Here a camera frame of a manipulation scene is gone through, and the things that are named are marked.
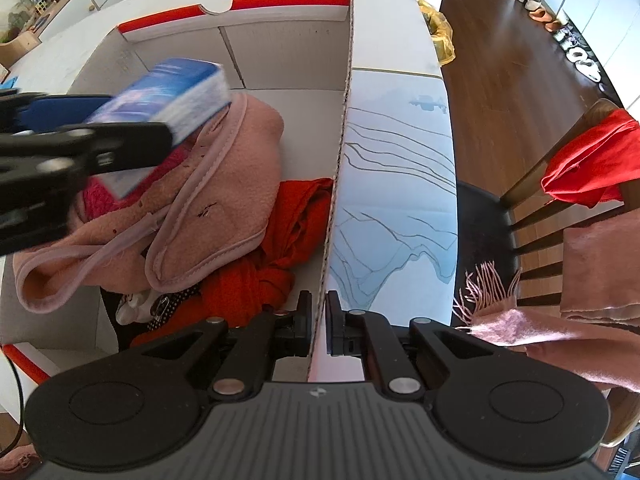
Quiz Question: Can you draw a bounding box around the black polka dot cloth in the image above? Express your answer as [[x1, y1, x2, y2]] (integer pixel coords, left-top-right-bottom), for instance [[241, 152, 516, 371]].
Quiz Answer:
[[147, 284, 203, 332]]

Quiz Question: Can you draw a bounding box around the white printed cloth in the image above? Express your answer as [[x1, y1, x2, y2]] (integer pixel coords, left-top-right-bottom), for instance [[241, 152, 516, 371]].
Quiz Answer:
[[116, 291, 158, 325]]

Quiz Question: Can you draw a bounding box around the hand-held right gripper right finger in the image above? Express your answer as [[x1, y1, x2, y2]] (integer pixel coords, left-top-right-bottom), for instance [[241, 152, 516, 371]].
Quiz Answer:
[[325, 290, 523, 401]]

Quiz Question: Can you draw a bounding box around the yellow plastic bag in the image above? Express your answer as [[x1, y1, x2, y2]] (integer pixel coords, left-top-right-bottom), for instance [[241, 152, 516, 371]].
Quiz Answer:
[[414, 0, 456, 66]]

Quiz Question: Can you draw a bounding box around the magenta knit cloth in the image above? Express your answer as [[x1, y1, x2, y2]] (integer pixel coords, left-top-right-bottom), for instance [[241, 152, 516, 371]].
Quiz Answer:
[[82, 147, 201, 221]]

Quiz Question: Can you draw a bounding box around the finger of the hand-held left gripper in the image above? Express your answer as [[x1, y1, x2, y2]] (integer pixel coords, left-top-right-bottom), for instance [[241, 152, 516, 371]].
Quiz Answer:
[[0, 121, 174, 177], [0, 90, 116, 135]]

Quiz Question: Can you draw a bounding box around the black cable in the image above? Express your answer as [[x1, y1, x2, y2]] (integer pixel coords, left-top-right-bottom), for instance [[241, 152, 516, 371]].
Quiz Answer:
[[0, 355, 26, 461]]

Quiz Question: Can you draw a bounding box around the row of shoes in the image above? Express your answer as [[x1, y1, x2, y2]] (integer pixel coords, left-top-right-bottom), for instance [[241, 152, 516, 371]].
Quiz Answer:
[[517, 0, 603, 83]]

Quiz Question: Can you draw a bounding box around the white cardboard box red rim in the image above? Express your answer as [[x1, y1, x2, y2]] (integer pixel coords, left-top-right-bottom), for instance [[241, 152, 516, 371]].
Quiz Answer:
[[0, 0, 356, 386]]

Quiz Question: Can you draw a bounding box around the pink fleece garment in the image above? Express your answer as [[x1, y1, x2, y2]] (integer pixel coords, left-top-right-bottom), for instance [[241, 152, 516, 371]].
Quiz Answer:
[[14, 92, 286, 316]]

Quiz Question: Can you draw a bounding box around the pink fringed scarf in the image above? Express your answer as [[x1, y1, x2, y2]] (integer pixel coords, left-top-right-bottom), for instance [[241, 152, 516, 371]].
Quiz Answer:
[[452, 220, 640, 393]]

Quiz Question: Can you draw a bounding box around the red cloth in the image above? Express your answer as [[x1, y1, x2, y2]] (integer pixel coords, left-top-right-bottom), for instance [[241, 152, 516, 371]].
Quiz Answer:
[[541, 109, 640, 209]]

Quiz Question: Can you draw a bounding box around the dark wooden chair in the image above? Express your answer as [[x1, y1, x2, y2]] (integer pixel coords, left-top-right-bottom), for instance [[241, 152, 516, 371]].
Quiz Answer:
[[456, 99, 640, 448]]

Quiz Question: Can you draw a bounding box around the blue white carton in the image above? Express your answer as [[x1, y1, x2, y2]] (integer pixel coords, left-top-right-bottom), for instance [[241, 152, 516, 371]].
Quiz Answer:
[[82, 58, 232, 200]]

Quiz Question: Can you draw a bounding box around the pale line-print table mat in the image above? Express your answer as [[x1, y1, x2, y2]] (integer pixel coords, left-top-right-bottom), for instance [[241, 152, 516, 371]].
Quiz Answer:
[[320, 67, 459, 311]]

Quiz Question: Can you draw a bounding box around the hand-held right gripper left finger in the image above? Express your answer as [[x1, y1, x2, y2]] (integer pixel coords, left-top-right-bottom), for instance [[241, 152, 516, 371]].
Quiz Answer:
[[131, 290, 313, 401]]

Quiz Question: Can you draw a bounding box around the red garment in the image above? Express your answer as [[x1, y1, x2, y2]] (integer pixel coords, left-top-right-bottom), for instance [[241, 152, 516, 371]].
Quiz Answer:
[[131, 177, 335, 348]]

